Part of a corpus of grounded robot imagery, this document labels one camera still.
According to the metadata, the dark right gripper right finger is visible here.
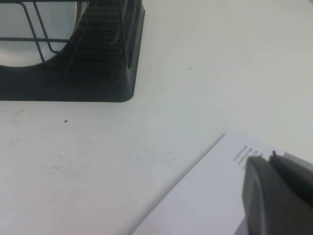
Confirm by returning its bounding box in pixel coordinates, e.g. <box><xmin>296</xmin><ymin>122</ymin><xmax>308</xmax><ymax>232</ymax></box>
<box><xmin>269</xmin><ymin>150</ymin><xmax>313</xmax><ymax>205</ymax></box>

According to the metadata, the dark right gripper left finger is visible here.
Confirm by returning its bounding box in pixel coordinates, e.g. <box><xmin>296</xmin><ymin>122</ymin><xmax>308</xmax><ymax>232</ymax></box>
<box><xmin>242</xmin><ymin>155</ymin><xmax>313</xmax><ymax>235</ymax></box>

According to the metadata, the black dish drying rack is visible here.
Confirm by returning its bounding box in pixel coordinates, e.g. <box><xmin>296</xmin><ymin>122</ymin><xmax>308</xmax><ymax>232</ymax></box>
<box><xmin>0</xmin><ymin>0</ymin><xmax>146</xmax><ymax>103</ymax></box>

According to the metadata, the pale mint plate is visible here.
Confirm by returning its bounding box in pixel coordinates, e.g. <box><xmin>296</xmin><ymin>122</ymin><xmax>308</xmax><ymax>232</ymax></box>
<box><xmin>0</xmin><ymin>1</ymin><xmax>79</xmax><ymax>68</ymax></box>

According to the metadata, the grey flat panel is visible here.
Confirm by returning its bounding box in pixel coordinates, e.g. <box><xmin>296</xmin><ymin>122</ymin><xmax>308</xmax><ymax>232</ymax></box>
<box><xmin>283</xmin><ymin>151</ymin><xmax>313</xmax><ymax>169</ymax></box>

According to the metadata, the pale printed sheet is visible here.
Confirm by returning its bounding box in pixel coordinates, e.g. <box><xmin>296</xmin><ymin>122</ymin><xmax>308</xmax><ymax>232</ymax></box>
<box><xmin>131</xmin><ymin>129</ymin><xmax>313</xmax><ymax>235</ymax></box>

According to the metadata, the black wire dish rack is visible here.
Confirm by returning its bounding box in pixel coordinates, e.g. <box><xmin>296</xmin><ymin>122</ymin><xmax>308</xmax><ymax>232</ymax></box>
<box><xmin>0</xmin><ymin>0</ymin><xmax>134</xmax><ymax>70</ymax></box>

